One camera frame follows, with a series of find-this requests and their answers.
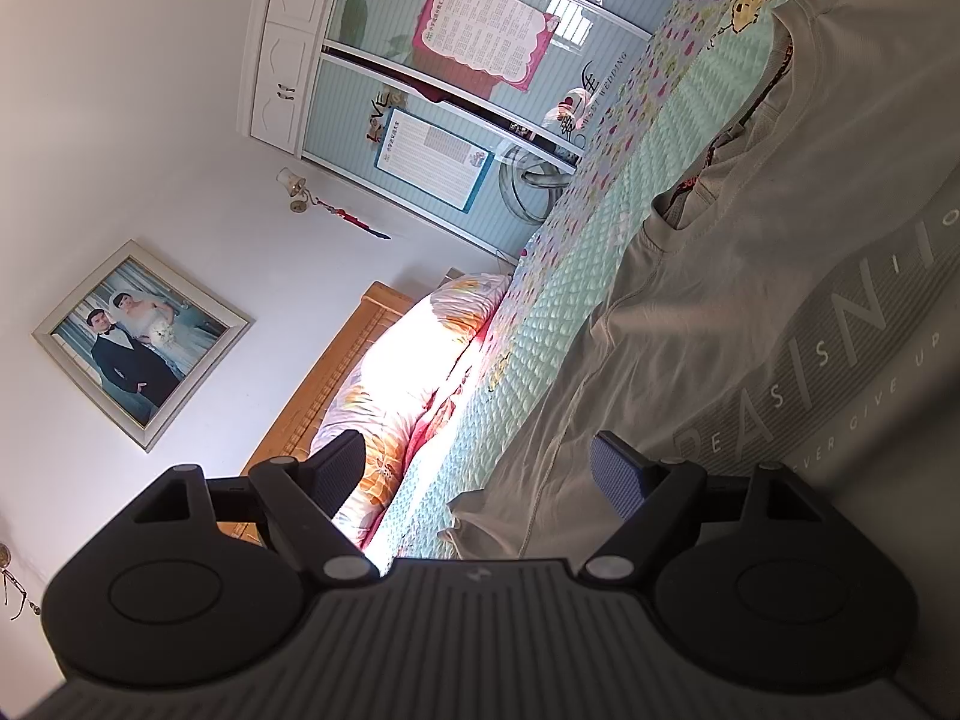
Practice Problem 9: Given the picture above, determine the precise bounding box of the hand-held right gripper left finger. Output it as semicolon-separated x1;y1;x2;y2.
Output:
133;429;380;588

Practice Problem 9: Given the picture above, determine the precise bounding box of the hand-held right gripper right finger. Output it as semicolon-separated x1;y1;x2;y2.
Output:
584;430;812;587

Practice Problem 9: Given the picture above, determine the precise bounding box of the grey t-shirt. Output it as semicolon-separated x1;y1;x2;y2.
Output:
447;0;960;691

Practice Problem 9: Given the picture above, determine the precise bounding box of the wooden headboard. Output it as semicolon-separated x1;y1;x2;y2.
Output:
223;280;419;542

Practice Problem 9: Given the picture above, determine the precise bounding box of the floral pillow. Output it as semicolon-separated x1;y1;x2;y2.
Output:
310;272;516;550

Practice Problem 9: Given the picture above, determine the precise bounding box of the quilted cartoon bedspread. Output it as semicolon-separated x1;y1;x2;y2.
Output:
366;0;797;565

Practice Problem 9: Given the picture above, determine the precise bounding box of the framed wedding photo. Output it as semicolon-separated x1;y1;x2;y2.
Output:
31;238;254;455

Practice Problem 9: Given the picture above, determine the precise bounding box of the red hanging ornament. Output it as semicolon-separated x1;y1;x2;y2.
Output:
310;193;394;242

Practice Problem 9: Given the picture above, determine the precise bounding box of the white sliding-door wardrobe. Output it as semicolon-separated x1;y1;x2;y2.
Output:
237;0;677;261

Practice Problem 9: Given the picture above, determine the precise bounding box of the glass wall lamp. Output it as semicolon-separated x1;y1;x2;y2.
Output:
274;165;311;215

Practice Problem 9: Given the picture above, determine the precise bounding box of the coiled grey hose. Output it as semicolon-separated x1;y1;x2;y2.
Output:
497;145;576;224

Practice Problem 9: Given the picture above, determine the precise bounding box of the blue-framed wall poster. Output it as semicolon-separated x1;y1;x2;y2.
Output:
371;105;495;214

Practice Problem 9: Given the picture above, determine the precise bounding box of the pink-framed wall poster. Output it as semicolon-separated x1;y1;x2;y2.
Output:
407;0;555;96

